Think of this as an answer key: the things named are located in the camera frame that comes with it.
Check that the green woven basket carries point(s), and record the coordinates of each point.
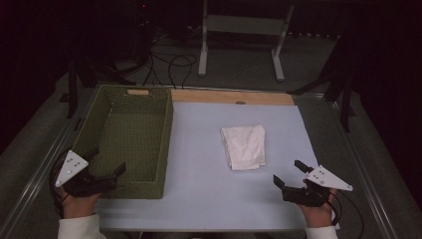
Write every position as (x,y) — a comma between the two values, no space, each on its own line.
(132,132)

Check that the white cloth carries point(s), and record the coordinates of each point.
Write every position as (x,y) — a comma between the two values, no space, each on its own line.
(245,146)

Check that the white metal stand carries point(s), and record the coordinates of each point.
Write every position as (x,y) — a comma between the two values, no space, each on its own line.
(245,25)

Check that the person's right hand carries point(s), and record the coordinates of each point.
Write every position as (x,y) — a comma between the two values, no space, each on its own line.
(318,215)

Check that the black stand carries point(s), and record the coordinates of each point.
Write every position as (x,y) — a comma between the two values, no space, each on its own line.
(72,86)
(345,99)

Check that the metal table frame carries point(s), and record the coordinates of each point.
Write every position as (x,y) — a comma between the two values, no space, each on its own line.
(46,167)

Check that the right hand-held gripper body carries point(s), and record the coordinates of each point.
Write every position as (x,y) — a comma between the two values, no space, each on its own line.
(308,195)

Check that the person's left hand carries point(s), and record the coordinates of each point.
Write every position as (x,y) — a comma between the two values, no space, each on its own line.
(79,206)

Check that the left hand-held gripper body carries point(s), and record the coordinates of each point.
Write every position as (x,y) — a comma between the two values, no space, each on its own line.
(96,186)

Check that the light blue mat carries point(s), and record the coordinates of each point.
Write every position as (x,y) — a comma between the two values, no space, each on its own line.
(199,186)

